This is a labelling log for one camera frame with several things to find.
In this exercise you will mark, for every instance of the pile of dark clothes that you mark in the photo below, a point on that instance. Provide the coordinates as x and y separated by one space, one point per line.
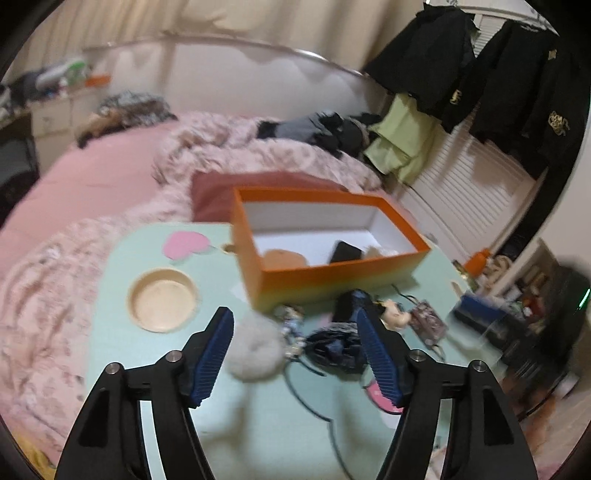
341 134

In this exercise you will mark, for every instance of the white padded headboard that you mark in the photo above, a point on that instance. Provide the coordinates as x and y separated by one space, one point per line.
231 83

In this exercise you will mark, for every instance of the black lace cloth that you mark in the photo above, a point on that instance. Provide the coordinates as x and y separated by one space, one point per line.
332 348

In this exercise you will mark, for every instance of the green and white container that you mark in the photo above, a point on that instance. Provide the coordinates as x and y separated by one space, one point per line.
64 69

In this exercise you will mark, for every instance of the white fluffy scrunchie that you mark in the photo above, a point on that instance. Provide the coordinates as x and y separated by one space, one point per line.
254 350

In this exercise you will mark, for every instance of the tan round object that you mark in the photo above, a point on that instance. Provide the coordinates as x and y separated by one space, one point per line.
284 259

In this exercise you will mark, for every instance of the orange cardboard box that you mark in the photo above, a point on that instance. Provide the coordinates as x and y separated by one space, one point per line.
323 281

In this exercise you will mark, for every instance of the patterned clothes heap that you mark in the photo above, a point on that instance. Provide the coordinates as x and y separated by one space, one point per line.
124 110

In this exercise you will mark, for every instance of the small cream doll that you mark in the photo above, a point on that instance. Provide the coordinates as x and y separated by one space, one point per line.
395 316

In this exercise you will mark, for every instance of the cream curtain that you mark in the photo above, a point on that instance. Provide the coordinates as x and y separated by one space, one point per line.
184 18

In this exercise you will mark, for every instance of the pink bed sheet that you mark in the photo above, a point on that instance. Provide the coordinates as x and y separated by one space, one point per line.
83 170

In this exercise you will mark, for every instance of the small orange storage box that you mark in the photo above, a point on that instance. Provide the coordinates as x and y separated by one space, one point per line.
99 79

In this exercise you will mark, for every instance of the mint cartoon lap table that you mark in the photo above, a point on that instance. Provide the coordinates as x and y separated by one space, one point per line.
258 438

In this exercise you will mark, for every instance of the pink floral duvet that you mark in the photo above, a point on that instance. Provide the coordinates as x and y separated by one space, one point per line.
286 157

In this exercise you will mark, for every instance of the brown playing card deck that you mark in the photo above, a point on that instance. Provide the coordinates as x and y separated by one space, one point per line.
427 321

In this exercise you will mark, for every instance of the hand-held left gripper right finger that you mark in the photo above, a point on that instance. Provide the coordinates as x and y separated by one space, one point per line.
378 360

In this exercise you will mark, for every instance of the white drawer cabinet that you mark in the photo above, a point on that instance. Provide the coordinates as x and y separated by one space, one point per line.
51 122

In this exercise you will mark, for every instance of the dark red pillow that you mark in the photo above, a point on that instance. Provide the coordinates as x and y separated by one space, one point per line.
217 194

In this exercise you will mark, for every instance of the flat black object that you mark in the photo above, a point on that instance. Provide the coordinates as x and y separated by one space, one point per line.
345 253

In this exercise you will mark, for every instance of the blue box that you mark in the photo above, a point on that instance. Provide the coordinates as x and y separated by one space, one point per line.
478 307

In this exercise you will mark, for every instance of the light green cloth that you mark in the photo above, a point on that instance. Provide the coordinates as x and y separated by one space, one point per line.
401 134

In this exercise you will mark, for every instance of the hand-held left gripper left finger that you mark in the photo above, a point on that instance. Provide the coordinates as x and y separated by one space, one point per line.
212 360

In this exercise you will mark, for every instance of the orange bottle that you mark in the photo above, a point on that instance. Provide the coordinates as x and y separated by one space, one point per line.
478 264

